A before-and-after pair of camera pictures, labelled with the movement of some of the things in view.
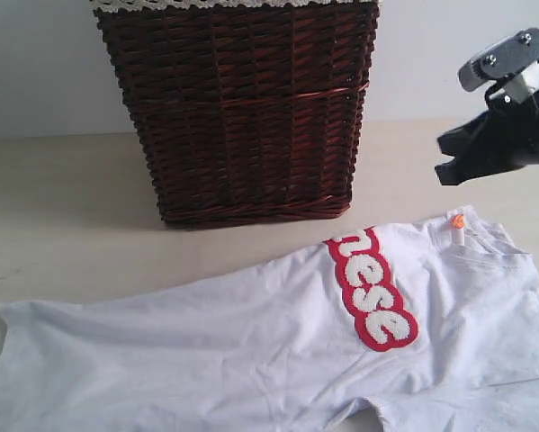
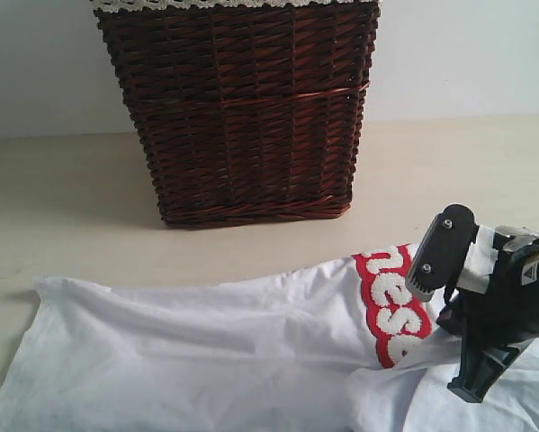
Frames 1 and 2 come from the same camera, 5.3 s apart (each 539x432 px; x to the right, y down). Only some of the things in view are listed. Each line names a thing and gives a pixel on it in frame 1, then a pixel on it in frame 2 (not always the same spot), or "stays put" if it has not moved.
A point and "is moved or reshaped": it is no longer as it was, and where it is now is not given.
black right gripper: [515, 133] to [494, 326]
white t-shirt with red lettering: [436, 320] is moved or reshaped
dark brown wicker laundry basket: [247, 116] stays put
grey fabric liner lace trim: [228, 5] stays put
